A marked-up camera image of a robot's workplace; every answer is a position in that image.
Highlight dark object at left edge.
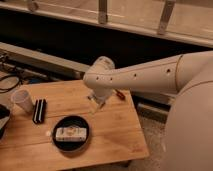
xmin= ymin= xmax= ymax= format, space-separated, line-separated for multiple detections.
xmin=0 ymin=104 xmax=10 ymax=139

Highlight wooden table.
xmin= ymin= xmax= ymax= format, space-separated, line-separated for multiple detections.
xmin=0 ymin=79 xmax=150 ymax=171

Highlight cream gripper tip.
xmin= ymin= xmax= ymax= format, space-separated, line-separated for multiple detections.
xmin=90 ymin=99 xmax=104 ymax=114

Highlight translucent plastic cup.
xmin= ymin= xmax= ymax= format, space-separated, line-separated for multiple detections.
xmin=11 ymin=89 xmax=33 ymax=113

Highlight black round plate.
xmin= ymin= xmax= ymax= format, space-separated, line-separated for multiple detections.
xmin=52 ymin=115 xmax=90 ymax=152

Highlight black coiled cable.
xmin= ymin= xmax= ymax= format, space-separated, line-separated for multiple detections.
xmin=0 ymin=74 xmax=22 ymax=94

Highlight red handled tool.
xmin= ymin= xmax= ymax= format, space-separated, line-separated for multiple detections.
xmin=115 ymin=89 xmax=126 ymax=100

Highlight white patterned rectangular box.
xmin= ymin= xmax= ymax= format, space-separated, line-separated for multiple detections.
xmin=55 ymin=127 xmax=87 ymax=142

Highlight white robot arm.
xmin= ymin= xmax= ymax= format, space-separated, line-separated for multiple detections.
xmin=83 ymin=50 xmax=213 ymax=171

